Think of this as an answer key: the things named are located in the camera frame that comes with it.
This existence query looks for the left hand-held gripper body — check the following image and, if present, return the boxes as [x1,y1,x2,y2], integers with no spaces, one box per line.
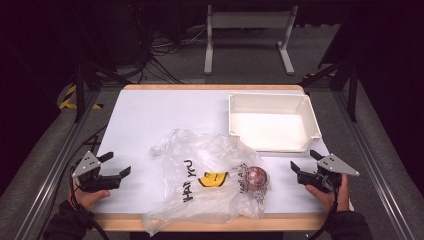
[71,150,123,194]

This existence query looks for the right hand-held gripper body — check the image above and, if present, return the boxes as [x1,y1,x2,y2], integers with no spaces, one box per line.
[296,153,361,194]

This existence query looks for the red can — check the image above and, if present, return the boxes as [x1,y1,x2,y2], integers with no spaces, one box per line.
[242,165,270,194]

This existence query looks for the white plastic bin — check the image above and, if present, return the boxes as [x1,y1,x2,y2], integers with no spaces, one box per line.
[228,92,323,154]

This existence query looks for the clear printed plastic bag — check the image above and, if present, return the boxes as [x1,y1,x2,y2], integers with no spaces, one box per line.
[140,128,272,237]

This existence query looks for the person's right hand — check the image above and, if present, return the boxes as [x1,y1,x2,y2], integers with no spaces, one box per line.
[304,174,351,214]

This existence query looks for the person's left hand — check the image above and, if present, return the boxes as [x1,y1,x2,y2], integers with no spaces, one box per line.
[67,185,112,212]

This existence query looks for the white table mat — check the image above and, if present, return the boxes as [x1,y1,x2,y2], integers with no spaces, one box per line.
[89,89,355,215]

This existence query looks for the black yellow hazard tape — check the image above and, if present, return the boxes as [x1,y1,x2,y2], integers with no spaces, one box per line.
[58,84,104,111]

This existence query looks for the black metal stand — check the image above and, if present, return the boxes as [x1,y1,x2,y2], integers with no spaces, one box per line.
[70,9,133,123]
[297,59,360,123]

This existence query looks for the white metal stand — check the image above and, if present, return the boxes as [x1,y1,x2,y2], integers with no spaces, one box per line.
[203,4,299,77]

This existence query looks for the aluminium rail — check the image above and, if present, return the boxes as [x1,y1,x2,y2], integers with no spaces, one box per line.
[13,89,102,240]
[332,89,418,240]

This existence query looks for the left hand-held gripper cable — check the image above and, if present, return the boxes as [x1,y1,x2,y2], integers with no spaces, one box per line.
[68,165,112,240]

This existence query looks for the hand-held gripper cable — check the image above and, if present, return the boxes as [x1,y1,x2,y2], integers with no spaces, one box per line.
[68,165,112,240]
[308,178,342,240]

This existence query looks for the right hand-held gripper cable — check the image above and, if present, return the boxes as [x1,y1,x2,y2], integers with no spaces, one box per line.
[308,178,342,240]

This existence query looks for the bundle of floor cables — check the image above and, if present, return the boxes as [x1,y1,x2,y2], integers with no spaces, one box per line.
[131,24,208,85]

